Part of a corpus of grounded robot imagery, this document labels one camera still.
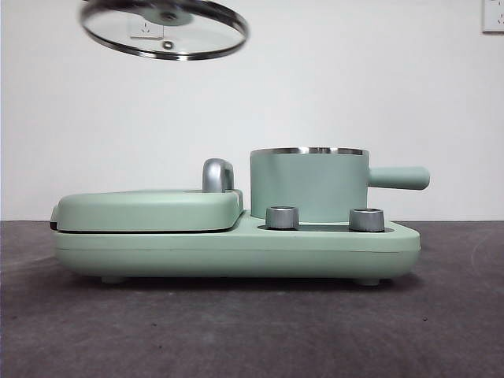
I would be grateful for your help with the glass lid with green knob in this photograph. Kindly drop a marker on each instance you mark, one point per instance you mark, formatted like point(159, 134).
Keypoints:
point(204, 35)

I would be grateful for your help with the silver control knob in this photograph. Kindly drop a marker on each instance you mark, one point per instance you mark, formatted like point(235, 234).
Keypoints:
point(367, 220)
point(282, 217)

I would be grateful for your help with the mint green breakfast machine base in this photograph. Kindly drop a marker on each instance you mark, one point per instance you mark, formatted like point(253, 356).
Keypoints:
point(236, 252)

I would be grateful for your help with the white wall socket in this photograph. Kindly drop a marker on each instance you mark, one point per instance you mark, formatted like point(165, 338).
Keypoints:
point(494, 15)

